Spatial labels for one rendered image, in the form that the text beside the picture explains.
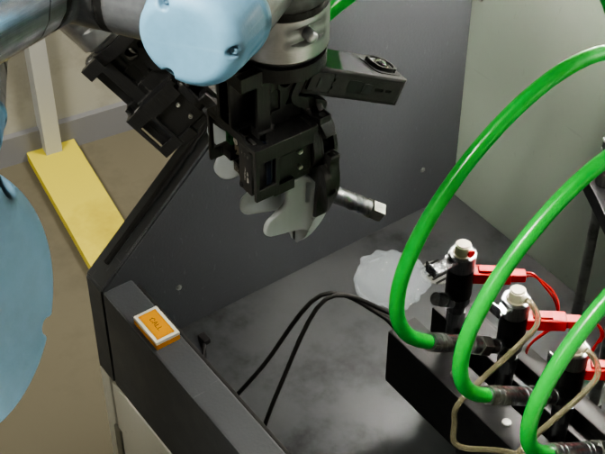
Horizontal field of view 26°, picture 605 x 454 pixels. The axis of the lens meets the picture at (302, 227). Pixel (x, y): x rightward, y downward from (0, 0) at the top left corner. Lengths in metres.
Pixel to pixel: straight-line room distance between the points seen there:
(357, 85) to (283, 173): 0.09
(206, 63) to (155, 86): 0.38
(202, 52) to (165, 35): 0.03
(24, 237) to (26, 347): 0.05
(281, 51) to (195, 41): 0.15
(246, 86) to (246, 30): 0.15
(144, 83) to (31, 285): 0.67
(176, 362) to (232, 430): 0.11
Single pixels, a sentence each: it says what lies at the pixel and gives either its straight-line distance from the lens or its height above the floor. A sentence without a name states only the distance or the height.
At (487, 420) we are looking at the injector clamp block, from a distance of 1.35.
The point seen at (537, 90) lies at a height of 1.37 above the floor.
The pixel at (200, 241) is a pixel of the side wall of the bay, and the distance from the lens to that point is 1.56.
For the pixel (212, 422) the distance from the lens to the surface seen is 1.38.
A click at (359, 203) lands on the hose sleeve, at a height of 1.13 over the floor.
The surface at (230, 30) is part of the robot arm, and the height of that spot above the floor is 1.55.
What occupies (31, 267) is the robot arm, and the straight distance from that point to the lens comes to 0.58.
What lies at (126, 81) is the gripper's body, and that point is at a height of 1.30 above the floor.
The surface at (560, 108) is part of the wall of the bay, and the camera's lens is 1.59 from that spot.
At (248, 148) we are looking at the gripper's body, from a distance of 1.03.
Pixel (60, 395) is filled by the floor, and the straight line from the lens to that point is 2.69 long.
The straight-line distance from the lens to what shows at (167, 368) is 1.43.
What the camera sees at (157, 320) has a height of 0.96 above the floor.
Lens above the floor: 2.01
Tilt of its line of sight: 42 degrees down
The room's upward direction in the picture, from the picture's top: straight up
